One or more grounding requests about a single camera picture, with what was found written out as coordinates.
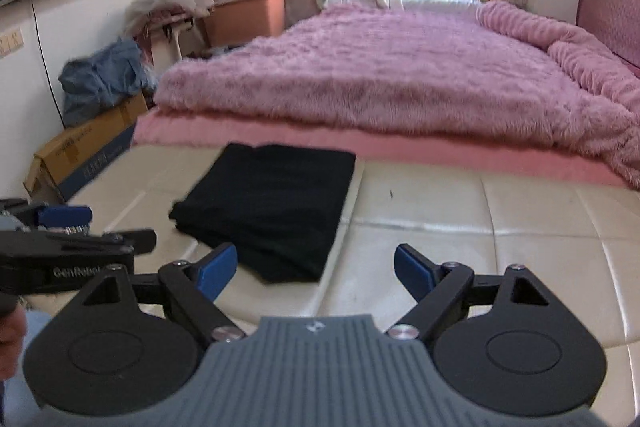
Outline black pants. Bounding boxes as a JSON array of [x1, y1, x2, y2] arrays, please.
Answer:
[[169, 143, 356, 284]]

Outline left hand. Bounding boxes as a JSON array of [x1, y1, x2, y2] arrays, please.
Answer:
[[0, 305, 27, 381]]

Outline cardboard box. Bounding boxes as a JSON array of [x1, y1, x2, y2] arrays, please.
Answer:
[[23, 93, 148, 202]]

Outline pink bed sheet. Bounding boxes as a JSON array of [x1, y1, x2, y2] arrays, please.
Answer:
[[134, 109, 628, 187]]

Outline blue denim clothes pile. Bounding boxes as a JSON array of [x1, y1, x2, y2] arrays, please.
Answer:
[[58, 39, 158, 127]]

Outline cream leather bed bench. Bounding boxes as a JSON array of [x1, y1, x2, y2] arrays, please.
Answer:
[[44, 141, 640, 427]]

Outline fluffy pink blanket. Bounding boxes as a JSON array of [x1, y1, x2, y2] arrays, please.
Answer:
[[155, 1, 639, 186]]

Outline pink storage bin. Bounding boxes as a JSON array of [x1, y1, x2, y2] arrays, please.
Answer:
[[203, 0, 285, 46]]

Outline purple padded headboard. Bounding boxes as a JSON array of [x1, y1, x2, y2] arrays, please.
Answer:
[[576, 0, 640, 76]]

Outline white wall switch panel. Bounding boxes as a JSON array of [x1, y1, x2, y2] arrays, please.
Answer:
[[0, 28, 24, 57]]

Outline black cable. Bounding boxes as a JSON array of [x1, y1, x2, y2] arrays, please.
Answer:
[[30, 0, 66, 129]]

